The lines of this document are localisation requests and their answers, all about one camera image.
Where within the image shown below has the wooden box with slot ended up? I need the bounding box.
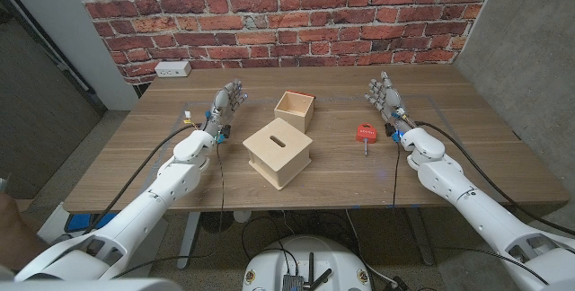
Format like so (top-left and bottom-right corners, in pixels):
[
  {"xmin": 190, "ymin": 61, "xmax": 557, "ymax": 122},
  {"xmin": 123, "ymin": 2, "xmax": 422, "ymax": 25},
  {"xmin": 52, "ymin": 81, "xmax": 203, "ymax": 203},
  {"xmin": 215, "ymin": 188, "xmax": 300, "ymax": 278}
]
[{"xmin": 242, "ymin": 117, "xmax": 314, "ymax": 191}]

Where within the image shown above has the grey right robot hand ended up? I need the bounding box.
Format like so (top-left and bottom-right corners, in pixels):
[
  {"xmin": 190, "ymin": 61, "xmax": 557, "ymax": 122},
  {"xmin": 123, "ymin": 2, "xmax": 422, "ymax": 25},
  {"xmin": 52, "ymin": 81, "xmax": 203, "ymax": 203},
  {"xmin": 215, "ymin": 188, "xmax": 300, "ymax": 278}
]
[{"xmin": 363, "ymin": 70, "xmax": 417, "ymax": 137}]

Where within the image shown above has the white floor cable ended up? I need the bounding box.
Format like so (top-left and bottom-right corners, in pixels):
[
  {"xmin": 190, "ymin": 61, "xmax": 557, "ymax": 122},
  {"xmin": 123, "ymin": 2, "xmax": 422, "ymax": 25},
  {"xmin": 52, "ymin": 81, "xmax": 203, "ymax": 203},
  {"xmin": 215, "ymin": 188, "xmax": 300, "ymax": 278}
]
[{"xmin": 344, "ymin": 209, "xmax": 399, "ymax": 286}]

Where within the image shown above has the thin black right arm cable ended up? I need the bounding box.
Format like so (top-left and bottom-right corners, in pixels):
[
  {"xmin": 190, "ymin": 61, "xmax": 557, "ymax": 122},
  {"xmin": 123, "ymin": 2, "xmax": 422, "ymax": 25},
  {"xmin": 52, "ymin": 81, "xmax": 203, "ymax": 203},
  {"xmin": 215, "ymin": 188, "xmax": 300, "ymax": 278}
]
[{"xmin": 391, "ymin": 140, "xmax": 402, "ymax": 209}]

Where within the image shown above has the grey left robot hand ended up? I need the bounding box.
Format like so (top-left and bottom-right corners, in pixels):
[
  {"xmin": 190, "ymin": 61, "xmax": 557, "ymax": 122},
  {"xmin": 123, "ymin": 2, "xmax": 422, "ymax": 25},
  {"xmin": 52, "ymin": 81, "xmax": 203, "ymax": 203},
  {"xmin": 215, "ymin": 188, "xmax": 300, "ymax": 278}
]
[{"xmin": 204, "ymin": 78, "xmax": 248, "ymax": 137}]

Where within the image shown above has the tilted black antenna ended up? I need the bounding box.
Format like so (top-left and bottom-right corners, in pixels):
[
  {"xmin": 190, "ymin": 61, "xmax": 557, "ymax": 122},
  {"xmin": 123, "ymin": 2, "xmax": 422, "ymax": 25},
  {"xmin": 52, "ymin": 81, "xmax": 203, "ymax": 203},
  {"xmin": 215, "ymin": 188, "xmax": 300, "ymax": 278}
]
[{"xmin": 312, "ymin": 268, "xmax": 333, "ymax": 291}]

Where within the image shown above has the white table leg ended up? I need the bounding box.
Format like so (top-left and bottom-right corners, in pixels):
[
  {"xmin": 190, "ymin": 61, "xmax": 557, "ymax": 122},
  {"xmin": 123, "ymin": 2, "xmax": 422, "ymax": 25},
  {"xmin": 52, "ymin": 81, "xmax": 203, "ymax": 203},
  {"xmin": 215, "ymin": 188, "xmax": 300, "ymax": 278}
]
[{"xmin": 176, "ymin": 211, "xmax": 202, "ymax": 270}]

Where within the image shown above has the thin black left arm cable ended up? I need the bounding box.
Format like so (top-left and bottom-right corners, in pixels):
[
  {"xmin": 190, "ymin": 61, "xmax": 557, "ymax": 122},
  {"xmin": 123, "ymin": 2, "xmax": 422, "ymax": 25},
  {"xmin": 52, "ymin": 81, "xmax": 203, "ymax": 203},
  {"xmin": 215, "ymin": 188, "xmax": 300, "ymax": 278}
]
[{"xmin": 110, "ymin": 140, "xmax": 226, "ymax": 281}]

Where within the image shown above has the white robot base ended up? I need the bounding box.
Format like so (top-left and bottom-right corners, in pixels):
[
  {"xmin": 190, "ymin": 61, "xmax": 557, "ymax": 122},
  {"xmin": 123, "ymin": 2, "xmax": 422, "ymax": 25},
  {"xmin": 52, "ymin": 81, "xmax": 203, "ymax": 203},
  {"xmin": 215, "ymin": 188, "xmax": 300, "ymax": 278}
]
[{"xmin": 241, "ymin": 234, "xmax": 374, "ymax": 291}]

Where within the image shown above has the grey table leg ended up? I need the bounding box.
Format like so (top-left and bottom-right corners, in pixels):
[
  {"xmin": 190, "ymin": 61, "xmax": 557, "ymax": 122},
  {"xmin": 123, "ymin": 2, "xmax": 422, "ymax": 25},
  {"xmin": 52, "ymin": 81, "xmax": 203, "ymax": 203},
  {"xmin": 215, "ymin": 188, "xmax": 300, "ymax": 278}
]
[{"xmin": 406, "ymin": 207, "xmax": 436, "ymax": 268}]

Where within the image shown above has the small grey computer box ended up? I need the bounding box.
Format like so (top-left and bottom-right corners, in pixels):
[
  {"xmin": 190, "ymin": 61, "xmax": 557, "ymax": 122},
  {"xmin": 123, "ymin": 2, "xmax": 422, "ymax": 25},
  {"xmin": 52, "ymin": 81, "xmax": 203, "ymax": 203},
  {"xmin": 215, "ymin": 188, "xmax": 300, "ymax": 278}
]
[{"xmin": 281, "ymin": 274, "xmax": 305, "ymax": 291}]

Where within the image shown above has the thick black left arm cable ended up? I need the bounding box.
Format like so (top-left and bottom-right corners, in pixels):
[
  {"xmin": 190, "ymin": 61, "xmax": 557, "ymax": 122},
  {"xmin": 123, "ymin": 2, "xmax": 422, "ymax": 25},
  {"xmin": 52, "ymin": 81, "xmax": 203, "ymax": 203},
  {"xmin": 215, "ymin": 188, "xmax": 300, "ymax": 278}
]
[{"xmin": 83, "ymin": 122, "xmax": 201, "ymax": 236}]

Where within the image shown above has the white robot torso edge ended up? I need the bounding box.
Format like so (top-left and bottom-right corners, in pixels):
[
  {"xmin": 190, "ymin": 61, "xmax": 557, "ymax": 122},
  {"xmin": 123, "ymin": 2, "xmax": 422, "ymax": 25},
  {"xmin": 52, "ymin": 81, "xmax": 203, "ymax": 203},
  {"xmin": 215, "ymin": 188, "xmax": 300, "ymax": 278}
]
[{"xmin": 0, "ymin": 277, "xmax": 183, "ymax": 291}]

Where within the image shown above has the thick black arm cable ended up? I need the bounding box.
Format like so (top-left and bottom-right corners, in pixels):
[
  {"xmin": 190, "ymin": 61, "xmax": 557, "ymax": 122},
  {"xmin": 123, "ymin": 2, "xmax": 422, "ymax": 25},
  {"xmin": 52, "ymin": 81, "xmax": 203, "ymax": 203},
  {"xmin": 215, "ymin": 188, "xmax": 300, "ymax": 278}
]
[
  {"xmin": 412, "ymin": 119, "xmax": 575, "ymax": 237},
  {"xmin": 83, "ymin": 122, "xmax": 201, "ymax": 236}
]

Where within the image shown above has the person with grey sneakers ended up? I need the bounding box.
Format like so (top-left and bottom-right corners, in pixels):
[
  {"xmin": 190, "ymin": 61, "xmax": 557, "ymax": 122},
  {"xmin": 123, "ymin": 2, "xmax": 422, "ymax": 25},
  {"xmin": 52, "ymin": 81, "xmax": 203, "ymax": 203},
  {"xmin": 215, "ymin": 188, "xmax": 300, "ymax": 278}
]
[{"xmin": 0, "ymin": 191, "xmax": 44, "ymax": 272}]

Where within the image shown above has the wooden drawer with red front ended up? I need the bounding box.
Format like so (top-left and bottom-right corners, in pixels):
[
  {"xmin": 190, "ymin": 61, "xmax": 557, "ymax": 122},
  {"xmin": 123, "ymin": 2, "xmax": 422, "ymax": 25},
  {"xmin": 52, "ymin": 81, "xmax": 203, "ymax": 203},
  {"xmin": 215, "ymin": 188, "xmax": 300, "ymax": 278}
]
[{"xmin": 273, "ymin": 89, "xmax": 316, "ymax": 134}]

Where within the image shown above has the red block with metal pin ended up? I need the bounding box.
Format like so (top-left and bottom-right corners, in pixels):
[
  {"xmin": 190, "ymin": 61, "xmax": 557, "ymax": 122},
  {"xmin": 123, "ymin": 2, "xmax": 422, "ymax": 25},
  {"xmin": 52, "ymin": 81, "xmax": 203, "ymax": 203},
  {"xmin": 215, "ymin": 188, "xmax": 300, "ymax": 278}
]
[{"xmin": 355, "ymin": 122, "xmax": 378, "ymax": 157}]

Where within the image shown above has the black cable on base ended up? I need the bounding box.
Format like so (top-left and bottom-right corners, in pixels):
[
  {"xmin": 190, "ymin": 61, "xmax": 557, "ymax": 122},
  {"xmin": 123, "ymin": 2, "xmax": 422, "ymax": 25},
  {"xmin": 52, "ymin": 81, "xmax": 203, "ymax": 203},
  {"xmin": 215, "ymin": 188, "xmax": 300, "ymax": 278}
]
[{"xmin": 241, "ymin": 216, "xmax": 300, "ymax": 278}]

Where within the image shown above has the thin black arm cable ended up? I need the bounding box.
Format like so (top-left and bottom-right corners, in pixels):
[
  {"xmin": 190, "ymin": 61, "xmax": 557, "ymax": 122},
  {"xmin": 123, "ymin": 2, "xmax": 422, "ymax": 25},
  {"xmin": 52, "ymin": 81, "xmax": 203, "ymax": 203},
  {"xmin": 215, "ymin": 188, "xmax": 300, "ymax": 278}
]
[
  {"xmin": 110, "ymin": 140, "xmax": 226, "ymax": 281},
  {"xmin": 391, "ymin": 140, "xmax": 402, "ymax": 209}
]

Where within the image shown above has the black floor plug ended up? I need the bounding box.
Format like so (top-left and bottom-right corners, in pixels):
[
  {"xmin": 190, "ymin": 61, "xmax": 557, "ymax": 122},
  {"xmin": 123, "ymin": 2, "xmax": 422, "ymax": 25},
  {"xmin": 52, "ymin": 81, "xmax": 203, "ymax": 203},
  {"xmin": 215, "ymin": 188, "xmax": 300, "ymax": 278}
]
[{"xmin": 386, "ymin": 275, "xmax": 412, "ymax": 291}]

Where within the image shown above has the blue foot pedal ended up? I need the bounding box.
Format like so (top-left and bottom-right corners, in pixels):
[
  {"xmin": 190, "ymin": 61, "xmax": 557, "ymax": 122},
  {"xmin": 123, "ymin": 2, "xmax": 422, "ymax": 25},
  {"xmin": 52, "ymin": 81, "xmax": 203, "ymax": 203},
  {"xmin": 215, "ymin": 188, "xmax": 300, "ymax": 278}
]
[
  {"xmin": 66, "ymin": 213, "xmax": 98, "ymax": 234},
  {"xmin": 96, "ymin": 213, "xmax": 119, "ymax": 229}
]

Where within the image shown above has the red brick printed backdrop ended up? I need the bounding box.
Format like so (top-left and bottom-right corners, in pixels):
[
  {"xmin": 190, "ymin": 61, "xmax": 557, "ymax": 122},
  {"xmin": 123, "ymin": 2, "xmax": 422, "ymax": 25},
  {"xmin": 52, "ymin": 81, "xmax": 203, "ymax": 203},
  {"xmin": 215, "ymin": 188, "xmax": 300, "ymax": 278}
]
[{"xmin": 64, "ymin": 0, "xmax": 504, "ymax": 86}]

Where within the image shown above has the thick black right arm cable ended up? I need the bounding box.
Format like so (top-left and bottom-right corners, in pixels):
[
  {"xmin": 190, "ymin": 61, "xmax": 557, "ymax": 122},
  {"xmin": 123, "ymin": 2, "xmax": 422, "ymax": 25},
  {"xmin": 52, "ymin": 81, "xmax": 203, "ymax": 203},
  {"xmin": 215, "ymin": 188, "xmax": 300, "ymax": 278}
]
[{"xmin": 412, "ymin": 119, "xmax": 575, "ymax": 237}]

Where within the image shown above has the dark round floor object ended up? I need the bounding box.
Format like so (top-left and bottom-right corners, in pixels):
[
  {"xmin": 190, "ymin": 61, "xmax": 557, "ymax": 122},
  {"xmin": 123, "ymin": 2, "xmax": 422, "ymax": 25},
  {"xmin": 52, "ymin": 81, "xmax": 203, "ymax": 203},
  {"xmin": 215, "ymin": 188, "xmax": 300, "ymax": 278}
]
[{"xmin": 199, "ymin": 212, "xmax": 234, "ymax": 234}]

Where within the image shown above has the white power outlet strip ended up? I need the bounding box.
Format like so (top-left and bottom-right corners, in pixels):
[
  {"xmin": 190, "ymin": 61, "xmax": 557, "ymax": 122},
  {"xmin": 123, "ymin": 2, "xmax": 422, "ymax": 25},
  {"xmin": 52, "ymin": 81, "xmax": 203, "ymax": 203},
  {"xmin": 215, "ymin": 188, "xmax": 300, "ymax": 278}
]
[{"xmin": 154, "ymin": 60, "xmax": 192, "ymax": 79}]

